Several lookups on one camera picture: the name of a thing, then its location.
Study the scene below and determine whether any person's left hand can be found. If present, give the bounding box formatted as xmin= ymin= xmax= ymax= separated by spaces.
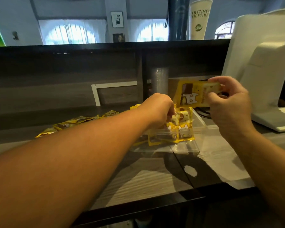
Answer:
xmin=140 ymin=93 xmax=175 ymax=130

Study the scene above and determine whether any wrapped stack of clear cups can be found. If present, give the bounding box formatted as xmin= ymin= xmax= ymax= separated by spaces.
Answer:
xmin=150 ymin=67 xmax=169 ymax=95

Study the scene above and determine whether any person's right hand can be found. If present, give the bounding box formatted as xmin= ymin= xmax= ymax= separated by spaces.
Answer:
xmin=206 ymin=76 xmax=255 ymax=140

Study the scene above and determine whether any dark portrait picture frame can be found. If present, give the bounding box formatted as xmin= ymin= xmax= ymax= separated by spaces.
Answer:
xmin=112 ymin=33 xmax=126 ymax=43

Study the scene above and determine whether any pile of yellow sachets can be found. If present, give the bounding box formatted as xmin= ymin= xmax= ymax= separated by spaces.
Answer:
xmin=35 ymin=104 xmax=141 ymax=138

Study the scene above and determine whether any person's left forearm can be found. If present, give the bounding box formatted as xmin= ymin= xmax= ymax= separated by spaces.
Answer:
xmin=0 ymin=109 xmax=155 ymax=228

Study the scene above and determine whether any white angled bracket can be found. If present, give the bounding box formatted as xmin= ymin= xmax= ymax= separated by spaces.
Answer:
xmin=91 ymin=81 xmax=138 ymax=107

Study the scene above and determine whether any person's right forearm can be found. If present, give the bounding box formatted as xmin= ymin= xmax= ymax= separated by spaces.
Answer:
xmin=228 ymin=125 xmax=285 ymax=226

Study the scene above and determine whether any light picture frame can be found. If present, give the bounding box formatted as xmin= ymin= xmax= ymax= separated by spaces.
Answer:
xmin=111 ymin=11 xmax=124 ymax=29

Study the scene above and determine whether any brown clipboard with metal clip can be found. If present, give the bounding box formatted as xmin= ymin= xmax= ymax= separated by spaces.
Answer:
xmin=168 ymin=77 xmax=209 ymax=100

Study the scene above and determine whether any clear plastic container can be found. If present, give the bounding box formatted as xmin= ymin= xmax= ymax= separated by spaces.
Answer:
xmin=129 ymin=108 xmax=208 ymax=155

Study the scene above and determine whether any yellow packet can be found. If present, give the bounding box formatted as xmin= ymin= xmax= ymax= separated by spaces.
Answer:
xmin=173 ymin=79 xmax=223 ymax=108

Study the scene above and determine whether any row of packets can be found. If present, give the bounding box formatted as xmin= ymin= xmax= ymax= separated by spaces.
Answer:
xmin=130 ymin=104 xmax=196 ymax=147

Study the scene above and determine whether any bright curtained window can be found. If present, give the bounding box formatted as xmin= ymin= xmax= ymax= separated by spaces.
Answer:
xmin=38 ymin=19 xmax=107 ymax=45
xmin=129 ymin=19 xmax=169 ymax=42

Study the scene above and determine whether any arched paned window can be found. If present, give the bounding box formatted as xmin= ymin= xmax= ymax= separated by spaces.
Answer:
xmin=214 ymin=21 xmax=236 ymax=40

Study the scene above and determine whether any dark curtain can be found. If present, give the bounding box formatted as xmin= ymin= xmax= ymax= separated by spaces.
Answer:
xmin=165 ymin=0 xmax=190 ymax=41

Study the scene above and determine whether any white banner with green logo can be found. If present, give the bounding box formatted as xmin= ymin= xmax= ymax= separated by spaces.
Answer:
xmin=188 ymin=0 xmax=213 ymax=41

